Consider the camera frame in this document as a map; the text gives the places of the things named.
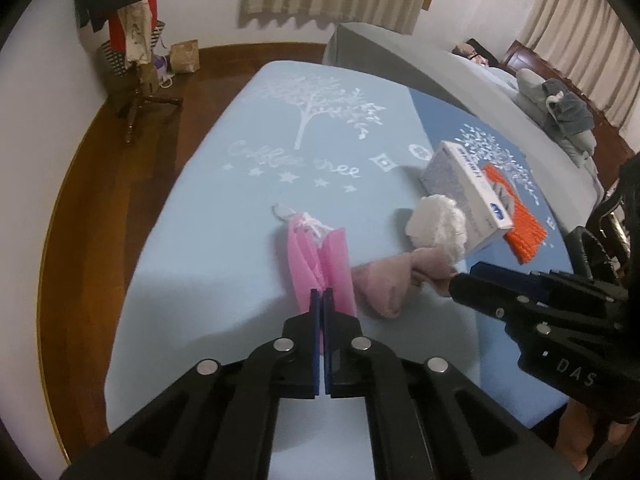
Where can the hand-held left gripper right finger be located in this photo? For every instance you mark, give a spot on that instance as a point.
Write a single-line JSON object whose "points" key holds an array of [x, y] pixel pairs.
{"points": [[328, 340]]}

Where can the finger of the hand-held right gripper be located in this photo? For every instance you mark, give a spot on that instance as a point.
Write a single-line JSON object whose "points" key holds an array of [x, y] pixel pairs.
{"points": [[505, 274], [480, 295]]}

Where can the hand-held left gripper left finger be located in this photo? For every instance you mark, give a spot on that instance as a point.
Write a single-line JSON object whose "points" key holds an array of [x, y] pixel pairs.
{"points": [[315, 350]]}

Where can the pink sock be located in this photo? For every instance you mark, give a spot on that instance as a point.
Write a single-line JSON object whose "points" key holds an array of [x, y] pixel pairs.
{"points": [[385, 285]]}

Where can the pink face mask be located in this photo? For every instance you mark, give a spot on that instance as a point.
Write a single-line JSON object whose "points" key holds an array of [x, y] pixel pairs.
{"points": [[305, 260]]}

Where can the orange comb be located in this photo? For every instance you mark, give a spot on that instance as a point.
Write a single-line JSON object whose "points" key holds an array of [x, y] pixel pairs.
{"points": [[525, 230]]}

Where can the white fluffy ball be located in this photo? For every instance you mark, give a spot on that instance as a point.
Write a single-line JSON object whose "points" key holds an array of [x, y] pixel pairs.
{"points": [[435, 225]]}

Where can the white cardboard box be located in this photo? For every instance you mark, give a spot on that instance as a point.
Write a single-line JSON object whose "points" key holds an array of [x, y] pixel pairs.
{"points": [[465, 180]]}

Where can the dark grey folded blanket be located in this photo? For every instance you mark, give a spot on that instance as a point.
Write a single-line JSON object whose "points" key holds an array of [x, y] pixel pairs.
{"points": [[570, 110]]}

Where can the blue tree-print blanket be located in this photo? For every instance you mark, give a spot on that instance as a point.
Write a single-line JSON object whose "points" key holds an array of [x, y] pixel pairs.
{"points": [[200, 210]]}

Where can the folded light grey duvet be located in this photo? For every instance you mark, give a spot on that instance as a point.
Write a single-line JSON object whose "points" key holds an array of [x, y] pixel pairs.
{"points": [[530, 90]]}

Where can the dark wooden headboard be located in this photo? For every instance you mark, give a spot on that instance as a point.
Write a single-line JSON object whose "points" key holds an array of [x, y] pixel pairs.
{"points": [[520, 55]]}

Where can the black and pink bundle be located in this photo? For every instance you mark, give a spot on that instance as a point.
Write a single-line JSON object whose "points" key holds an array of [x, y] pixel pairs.
{"points": [[472, 52]]}

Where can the bed with grey sheet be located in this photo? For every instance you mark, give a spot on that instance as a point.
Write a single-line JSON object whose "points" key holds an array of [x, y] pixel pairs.
{"points": [[400, 60]]}

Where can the narrow beige curtain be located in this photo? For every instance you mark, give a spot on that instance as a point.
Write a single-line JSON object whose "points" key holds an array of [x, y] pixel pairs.
{"points": [[575, 35]]}

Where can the wooden coat rack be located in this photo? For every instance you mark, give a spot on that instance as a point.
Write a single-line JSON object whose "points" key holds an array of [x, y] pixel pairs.
{"points": [[142, 100]]}

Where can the brown paper bag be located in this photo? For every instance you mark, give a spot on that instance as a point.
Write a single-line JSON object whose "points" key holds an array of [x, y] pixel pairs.
{"points": [[185, 57]]}

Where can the purple and white item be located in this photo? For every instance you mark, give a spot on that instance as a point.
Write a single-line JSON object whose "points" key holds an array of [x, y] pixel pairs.
{"points": [[162, 67]]}

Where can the black and white striped bag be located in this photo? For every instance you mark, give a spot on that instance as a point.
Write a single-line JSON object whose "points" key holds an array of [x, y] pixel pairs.
{"points": [[110, 60]]}

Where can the red hanging bag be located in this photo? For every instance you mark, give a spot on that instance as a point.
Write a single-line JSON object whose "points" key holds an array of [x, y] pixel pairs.
{"points": [[116, 35]]}

